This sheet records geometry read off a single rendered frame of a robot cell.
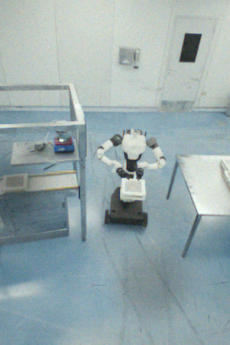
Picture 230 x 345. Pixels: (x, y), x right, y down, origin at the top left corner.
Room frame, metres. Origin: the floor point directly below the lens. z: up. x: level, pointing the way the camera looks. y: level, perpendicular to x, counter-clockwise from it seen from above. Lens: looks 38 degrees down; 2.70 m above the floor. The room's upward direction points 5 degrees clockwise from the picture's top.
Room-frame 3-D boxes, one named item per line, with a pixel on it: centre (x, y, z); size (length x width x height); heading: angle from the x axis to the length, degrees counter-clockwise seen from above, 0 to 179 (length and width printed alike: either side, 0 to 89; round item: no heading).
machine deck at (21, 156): (2.04, 0.71, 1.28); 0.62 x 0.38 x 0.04; 106
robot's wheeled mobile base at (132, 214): (2.56, -0.19, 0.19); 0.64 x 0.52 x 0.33; 1
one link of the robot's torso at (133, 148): (2.63, -0.19, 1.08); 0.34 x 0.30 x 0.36; 91
